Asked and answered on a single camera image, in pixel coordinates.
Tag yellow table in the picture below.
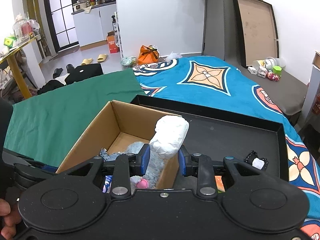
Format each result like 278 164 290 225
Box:
1 35 40 99

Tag black heart cushion white patch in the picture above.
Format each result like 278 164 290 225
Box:
244 151 268 171

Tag white soft bundle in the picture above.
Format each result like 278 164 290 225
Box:
149 115 189 159

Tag orange cardboard box on floor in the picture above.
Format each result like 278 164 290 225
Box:
106 31 120 54

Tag white plastic jar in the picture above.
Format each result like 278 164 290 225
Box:
252 57 286 70

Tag grey plush mouse toy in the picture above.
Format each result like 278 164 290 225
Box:
125 141 167 189

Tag white kitchen cabinet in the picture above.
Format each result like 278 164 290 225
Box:
72 2 117 49

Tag yellow slippers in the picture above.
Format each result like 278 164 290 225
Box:
80 53 109 66

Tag blue patterned fabric pouch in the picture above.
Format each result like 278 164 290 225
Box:
99 148 124 161

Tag white desk with black top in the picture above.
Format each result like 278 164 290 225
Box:
298 52 319 128

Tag person's left hand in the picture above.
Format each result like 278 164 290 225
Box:
1 199 22 239

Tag orange bag on floor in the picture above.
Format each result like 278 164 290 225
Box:
137 45 159 65

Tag green cup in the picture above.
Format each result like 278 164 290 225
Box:
272 66 283 76

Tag large framed board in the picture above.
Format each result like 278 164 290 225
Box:
233 0 279 68

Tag black plastic tray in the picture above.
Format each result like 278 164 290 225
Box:
131 95 289 181

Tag blue patterned blanket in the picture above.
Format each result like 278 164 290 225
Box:
133 56 319 239

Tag plush hamburger toy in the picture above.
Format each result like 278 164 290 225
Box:
215 176 225 193

